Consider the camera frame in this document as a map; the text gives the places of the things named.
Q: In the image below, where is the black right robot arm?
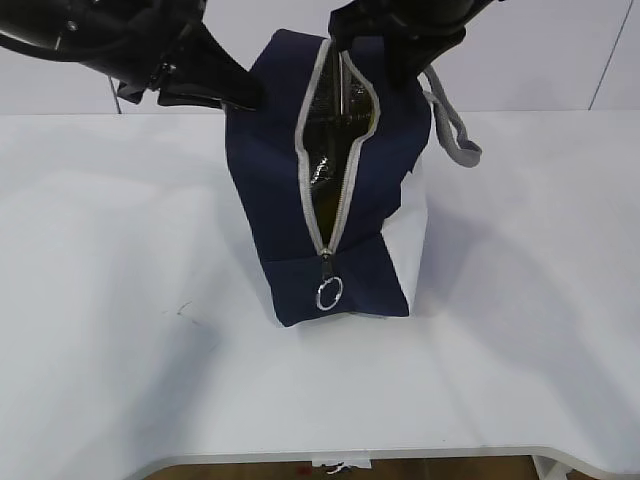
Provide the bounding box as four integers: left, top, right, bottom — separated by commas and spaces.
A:
328, 0, 494, 88

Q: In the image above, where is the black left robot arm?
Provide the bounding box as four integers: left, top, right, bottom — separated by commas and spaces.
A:
1, 0, 264, 110

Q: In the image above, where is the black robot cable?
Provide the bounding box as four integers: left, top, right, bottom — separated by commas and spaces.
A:
107, 74, 124, 116

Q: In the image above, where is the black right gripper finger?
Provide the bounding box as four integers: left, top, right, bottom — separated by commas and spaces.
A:
387, 27, 466, 89
328, 2, 393, 50

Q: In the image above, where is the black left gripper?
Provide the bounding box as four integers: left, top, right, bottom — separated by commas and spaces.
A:
107, 1, 263, 111

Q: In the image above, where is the navy blue lunch bag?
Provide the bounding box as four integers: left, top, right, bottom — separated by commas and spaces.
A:
225, 29, 482, 327

